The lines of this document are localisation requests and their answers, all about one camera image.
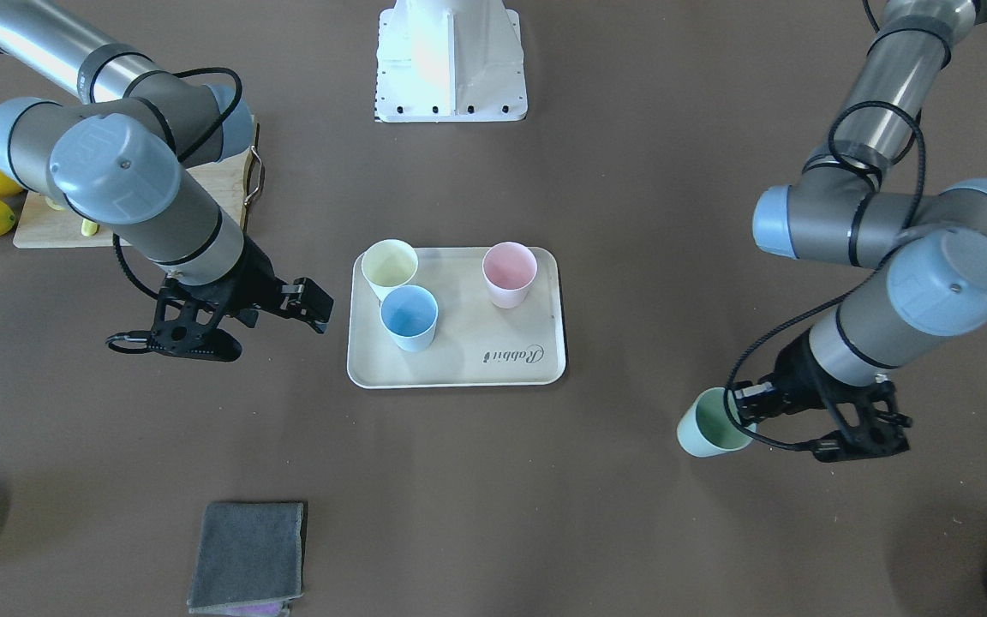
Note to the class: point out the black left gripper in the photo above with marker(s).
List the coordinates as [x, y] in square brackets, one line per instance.
[796, 367]

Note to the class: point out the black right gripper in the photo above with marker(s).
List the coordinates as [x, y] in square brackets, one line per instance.
[255, 282]

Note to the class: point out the green plastic cup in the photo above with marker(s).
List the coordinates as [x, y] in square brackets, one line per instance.
[705, 430]

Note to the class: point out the cream plastic cup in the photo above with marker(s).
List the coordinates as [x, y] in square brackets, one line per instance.
[388, 264]

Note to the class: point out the blue plastic cup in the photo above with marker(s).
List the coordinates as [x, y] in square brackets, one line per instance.
[410, 314]

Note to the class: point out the pink plastic cup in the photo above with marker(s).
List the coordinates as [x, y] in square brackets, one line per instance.
[509, 269]

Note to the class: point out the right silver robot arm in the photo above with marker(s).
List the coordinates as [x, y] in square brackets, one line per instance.
[122, 157]

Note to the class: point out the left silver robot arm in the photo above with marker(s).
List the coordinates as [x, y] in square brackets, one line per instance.
[860, 202]

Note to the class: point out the cream rabbit tray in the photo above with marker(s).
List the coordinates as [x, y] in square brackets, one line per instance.
[475, 343]

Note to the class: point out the yellow plastic knife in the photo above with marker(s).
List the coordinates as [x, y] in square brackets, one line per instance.
[89, 228]

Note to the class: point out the grey folded cloth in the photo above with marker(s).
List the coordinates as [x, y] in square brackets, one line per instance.
[249, 559]

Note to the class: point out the wooden cutting board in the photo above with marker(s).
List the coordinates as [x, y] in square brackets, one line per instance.
[234, 183]

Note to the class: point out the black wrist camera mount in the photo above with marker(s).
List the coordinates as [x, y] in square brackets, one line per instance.
[188, 328]
[868, 423]

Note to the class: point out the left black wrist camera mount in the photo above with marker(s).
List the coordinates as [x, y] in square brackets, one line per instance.
[868, 423]

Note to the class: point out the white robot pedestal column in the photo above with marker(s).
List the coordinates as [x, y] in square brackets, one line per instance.
[450, 62]

